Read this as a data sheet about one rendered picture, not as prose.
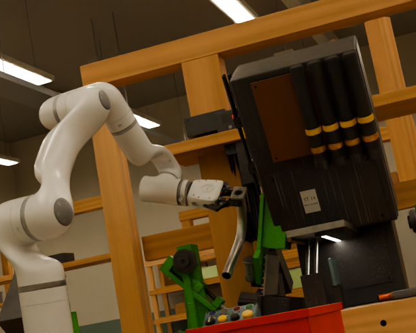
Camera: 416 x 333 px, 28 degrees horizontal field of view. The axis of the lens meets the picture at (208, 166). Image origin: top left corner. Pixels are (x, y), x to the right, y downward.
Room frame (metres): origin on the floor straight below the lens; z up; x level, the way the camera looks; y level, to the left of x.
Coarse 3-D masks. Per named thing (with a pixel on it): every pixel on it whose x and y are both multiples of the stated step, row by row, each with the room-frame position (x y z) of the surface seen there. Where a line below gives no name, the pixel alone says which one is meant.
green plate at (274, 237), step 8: (264, 200) 2.43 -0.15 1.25; (264, 208) 2.44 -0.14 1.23; (264, 216) 2.44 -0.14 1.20; (264, 224) 2.44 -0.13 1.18; (272, 224) 2.43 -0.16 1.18; (264, 232) 2.44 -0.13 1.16; (272, 232) 2.44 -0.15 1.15; (280, 232) 2.43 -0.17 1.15; (264, 240) 2.44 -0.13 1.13; (272, 240) 2.44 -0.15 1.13; (280, 240) 2.43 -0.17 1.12; (264, 248) 2.48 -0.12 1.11; (280, 248) 2.47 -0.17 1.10; (288, 248) 2.48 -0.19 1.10
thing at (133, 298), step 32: (192, 64) 2.85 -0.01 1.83; (224, 64) 2.89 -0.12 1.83; (192, 96) 2.85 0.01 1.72; (224, 96) 2.83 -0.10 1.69; (96, 160) 2.96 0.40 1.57; (224, 160) 2.84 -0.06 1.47; (128, 192) 2.98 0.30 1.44; (128, 224) 2.94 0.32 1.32; (224, 224) 2.85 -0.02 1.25; (128, 256) 2.94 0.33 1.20; (224, 256) 2.85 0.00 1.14; (128, 288) 2.95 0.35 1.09; (224, 288) 2.86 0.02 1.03; (256, 288) 2.83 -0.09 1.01; (128, 320) 2.95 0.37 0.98
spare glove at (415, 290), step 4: (412, 288) 2.13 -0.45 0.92; (392, 292) 2.16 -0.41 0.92; (396, 292) 2.14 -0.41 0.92; (400, 292) 2.13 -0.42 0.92; (404, 292) 2.13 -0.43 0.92; (408, 292) 2.13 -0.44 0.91; (412, 292) 2.13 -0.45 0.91; (392, 296) 2.16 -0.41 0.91; (396, 296) 2.14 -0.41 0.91; (400, 296) 2.14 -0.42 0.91; (404, 296) 2.13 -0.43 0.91; (408, 296) 2.13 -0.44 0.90; (412, 296) 2.14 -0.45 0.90
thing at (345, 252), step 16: (384, 224) 2.51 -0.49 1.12; (352, 240) 2.53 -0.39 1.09; (368, 240) 2.52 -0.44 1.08; (384, 240) 2.51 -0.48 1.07; (304, 256) 2.57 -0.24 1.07; (320, 256) 2.56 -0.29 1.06; (336, 256) 2.55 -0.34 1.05; (352, 256) 2.53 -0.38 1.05; (368, 256) 2.52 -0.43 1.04; (384, 256) 2.51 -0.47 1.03; (400, 256) 2.56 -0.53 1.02; (304, 272) 2.58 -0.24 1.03; (352, 272) 2.54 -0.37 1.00; (368, 272) 2.52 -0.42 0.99; (384, 272) 2.51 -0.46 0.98; (400, 272) 2.50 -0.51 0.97; (352, 288) 2.54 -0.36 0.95; (368, 288) 2.53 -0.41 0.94; (384, 288) 2.52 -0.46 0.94; (400, 288) 2.51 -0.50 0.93; (352, 304) 2.54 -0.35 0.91
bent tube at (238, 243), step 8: (232, 192) 2.55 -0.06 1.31; (240, 192) 2.56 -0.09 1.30; (240, 208) 2.57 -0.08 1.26; (240, 216) 2.59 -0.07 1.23; (240, 224) 2.60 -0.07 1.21; (240, 232) 2.60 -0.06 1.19; (240, 240) 2.59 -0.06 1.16; (232, 248) 2.56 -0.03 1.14; (240, 248) 2.57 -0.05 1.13; (232, 256) 2.53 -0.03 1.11; (232, 264) 2.51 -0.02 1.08; (224, 272) 2.52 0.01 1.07; (232, 272) 2.51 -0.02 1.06
